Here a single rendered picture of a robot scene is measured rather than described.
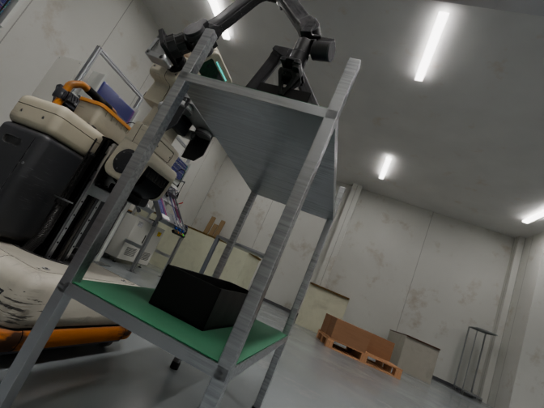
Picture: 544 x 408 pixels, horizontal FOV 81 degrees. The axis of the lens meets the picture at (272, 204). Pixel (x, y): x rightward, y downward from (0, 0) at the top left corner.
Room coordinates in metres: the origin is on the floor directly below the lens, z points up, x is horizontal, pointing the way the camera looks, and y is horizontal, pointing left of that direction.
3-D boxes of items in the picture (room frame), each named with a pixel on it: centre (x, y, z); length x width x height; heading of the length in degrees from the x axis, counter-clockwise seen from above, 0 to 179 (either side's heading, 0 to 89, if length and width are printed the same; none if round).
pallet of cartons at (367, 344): (5.59, -2.30, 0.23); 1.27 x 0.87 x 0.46; 85
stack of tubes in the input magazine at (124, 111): (3.22, 1.98, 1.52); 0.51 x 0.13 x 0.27; 163
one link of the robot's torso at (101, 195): (1.39, 0.57, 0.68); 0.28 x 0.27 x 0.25; 162
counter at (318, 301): (8.03, -2.22, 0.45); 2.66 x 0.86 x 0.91; 163
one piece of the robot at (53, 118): (1.41, 0.84, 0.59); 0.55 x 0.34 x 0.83; 162
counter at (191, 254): (6.26, 1.07, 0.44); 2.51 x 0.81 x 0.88; 72
